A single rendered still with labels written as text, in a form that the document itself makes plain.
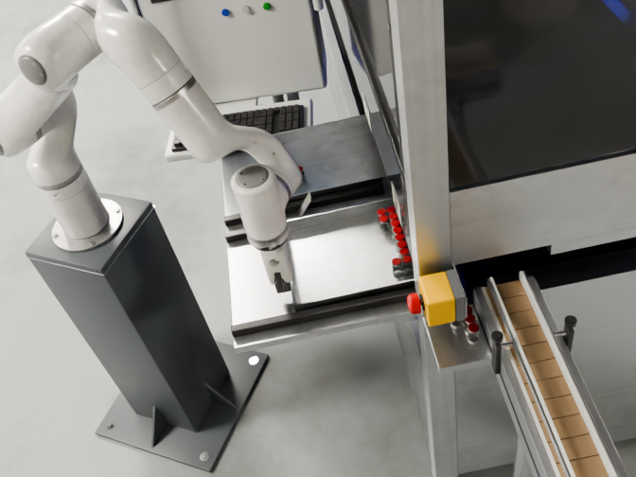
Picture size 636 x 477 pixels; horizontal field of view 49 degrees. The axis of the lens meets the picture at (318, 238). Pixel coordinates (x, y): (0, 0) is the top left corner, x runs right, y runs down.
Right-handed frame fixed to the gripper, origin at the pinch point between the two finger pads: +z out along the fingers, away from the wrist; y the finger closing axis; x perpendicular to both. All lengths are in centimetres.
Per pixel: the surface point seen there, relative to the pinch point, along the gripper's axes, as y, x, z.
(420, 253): -12.3, -28.0, -15.5
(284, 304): -2.1, 0.6, 4.3
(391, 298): -8.1, -22.2, 1.9
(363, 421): 14, -12, 92
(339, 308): -7.8, -11.0, 2.0
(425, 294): -19.0, -27.2, -11.4
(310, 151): 47.3, -11.7, 4.5
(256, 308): -1.6, 6.9, 4.4
